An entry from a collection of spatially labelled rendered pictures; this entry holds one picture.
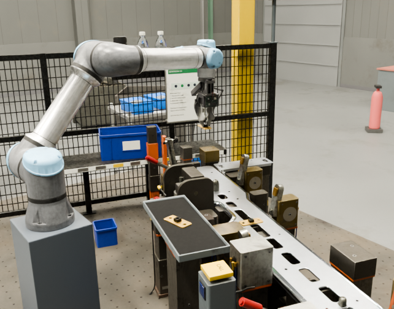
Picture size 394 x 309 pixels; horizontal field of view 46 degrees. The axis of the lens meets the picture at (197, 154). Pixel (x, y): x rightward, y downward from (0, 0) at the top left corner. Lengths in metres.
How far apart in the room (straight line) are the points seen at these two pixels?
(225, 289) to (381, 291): 0.97
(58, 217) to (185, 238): 0.44
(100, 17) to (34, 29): 1.57
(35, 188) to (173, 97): 1.25
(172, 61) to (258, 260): 0.74
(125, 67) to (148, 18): 10.64
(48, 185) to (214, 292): 0.63
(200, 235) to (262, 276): 0.22
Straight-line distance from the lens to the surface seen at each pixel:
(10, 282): 2.09
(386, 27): 10.50
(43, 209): 1.49
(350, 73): 11.00
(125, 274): 2.01
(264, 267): 1.34
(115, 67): 1.55
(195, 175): 1.62
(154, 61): 1.60
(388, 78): 8.68
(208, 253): 1.19
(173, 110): 2.55
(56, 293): 1.57
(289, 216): 1.83
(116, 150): 2.34
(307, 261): 1.49
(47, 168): 1.45
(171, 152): 1.99
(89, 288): 1.61
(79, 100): 1.62
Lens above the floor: 1.74
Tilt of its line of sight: 17 degrees down
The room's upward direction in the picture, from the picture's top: 1 degrees counter-clockwise
